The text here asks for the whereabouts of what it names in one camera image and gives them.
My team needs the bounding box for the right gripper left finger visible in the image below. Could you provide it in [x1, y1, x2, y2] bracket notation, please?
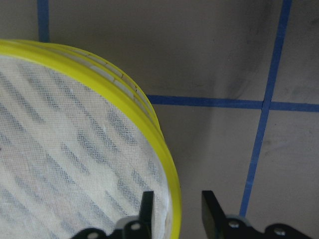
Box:
[139, 191, 154, 239]

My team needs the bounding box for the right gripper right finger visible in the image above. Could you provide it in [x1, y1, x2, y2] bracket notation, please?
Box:
[201, 190, 226, 239]

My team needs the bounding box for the yellow steamer layer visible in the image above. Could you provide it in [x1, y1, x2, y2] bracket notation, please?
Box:
[24, 41, 165, 150]
[0, 39, 181, 239]

